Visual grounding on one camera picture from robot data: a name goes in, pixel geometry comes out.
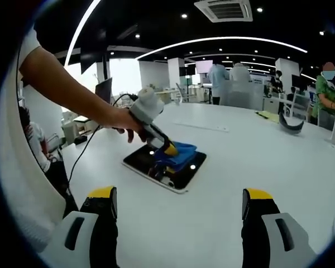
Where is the pink wall screen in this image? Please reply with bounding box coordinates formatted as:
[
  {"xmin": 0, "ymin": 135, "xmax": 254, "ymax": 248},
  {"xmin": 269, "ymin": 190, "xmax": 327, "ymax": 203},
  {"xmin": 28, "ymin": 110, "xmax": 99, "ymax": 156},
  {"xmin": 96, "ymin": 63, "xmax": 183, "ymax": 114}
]
[{"xmin": 195, "ymin": 60, "xmax": 214, "ymax": 75}]

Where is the white table cable cover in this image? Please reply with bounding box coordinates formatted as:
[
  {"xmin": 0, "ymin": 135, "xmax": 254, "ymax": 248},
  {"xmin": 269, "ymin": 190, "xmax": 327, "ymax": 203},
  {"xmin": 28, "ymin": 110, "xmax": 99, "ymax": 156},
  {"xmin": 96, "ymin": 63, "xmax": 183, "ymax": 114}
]
[{"xmin": 173, "ymin": 119, "xmax": 231, "ymax": 133}]

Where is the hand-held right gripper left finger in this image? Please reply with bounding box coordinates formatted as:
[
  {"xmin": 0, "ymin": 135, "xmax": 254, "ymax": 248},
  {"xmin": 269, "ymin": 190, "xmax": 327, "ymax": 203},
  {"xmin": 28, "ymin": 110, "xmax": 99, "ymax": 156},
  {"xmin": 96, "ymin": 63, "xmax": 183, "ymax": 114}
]
[{"xmin": 47, "ymin": 185, "xmax": 119, "ymax": 268}]

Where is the yellow paper sheet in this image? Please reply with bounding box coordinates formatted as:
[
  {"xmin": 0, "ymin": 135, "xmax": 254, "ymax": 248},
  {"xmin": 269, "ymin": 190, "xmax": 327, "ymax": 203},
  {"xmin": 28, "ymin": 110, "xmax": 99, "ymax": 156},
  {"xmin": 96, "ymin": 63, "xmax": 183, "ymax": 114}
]
[{"xmin": 255, "ymin": 110, "xmax": 280, "ymax": 124}]

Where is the translucent partition panel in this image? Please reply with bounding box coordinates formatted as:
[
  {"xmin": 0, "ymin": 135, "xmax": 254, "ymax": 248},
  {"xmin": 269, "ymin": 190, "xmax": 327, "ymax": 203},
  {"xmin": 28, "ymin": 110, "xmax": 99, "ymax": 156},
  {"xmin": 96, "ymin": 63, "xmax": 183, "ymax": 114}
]
[{"xmin": 220, "ymin": 80, "xmax": 265, "ymax": 110}]

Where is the curved ceiling light strip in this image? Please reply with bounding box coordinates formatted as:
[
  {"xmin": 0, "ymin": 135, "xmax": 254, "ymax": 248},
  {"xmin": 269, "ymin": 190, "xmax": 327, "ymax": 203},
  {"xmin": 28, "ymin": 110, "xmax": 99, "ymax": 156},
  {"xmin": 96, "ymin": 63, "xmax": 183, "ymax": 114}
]
[{"xmin": 136, "ymin": 36, "xmax": 308, "ymax": 61}]

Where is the white mesh office chair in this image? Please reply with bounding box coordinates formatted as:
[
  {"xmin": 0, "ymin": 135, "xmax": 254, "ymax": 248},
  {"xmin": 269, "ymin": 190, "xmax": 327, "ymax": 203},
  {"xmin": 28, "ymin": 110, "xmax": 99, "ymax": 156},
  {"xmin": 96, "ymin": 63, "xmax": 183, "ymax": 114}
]
[{"xmin": 279, "ymin": 92, "xmax": 311, "ymax": 121}]

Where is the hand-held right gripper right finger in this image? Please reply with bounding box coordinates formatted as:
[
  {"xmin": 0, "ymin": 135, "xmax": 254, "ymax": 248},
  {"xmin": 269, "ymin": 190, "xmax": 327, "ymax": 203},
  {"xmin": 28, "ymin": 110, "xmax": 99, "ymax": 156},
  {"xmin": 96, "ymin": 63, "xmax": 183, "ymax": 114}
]
[{"xmin": 241, "ymin": 188, "xmax": 318, "ymax": 268}]

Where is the ceiling air vent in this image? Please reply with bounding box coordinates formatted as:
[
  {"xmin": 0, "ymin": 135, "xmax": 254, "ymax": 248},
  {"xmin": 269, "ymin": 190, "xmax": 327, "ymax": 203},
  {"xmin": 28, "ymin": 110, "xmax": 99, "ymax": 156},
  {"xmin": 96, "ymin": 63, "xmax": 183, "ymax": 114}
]
[{"xmin": 194, "ymin": 0, "xmax": 253, "ymax": 23}]

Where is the dark desk monitor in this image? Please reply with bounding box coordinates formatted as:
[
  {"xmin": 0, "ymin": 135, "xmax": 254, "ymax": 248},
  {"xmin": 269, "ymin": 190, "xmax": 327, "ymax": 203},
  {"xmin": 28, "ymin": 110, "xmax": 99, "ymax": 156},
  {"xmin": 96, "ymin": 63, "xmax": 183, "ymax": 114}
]
[{"xmin": 94, "ymin": 77, "xmax": 113, "ymax": 106}]

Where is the person's left hand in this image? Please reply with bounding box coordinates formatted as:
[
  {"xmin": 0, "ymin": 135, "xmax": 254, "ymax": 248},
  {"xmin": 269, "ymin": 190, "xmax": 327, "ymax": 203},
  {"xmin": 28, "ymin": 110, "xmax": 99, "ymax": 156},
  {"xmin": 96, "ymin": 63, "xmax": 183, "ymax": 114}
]
[{"xmin": 102, "ymin": 107, "xmax": 149, "ymax": 145}]

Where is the blue cleaning cloth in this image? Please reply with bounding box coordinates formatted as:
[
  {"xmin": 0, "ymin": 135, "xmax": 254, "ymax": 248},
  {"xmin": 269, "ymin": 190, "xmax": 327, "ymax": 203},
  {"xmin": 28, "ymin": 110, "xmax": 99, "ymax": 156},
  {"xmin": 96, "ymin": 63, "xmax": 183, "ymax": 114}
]
[{"xmin": 153, "ymin": 141, "xmax": 198, "ymax": 171}]

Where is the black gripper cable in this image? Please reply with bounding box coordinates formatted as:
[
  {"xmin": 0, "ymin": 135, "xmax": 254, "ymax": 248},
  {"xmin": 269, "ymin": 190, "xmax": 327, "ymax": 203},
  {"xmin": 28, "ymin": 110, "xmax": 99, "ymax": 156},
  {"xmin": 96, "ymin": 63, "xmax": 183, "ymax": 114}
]
[{"xmin": 66, "ymin": 93, "xmax": 139, "ymax": 197}]

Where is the person's white shirt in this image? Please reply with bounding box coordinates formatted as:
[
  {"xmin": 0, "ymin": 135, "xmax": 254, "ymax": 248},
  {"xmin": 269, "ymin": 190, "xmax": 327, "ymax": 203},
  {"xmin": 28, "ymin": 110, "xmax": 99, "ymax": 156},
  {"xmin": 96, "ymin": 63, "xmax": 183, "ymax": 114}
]
[{"xmin": 0, "ymin": 25, "xmax": 66, "ymax": 252}]

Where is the hanging dark screen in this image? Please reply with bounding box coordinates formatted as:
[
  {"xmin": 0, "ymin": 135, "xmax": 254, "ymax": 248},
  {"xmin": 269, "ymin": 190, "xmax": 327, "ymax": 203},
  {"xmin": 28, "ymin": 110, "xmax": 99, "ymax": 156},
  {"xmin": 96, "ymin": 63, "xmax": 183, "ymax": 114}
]
[{"xmin": 79, "ymin": 25, "xmax": 112, "ymax": 70}]

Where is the grey curved band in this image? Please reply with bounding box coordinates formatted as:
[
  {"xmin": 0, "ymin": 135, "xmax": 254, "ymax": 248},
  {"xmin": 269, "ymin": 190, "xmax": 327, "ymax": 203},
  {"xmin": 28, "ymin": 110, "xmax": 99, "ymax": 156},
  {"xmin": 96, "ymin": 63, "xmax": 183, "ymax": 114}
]
[{"xmin": 278, "ymin": 113, "xmax": 305, "ymax": 135}]

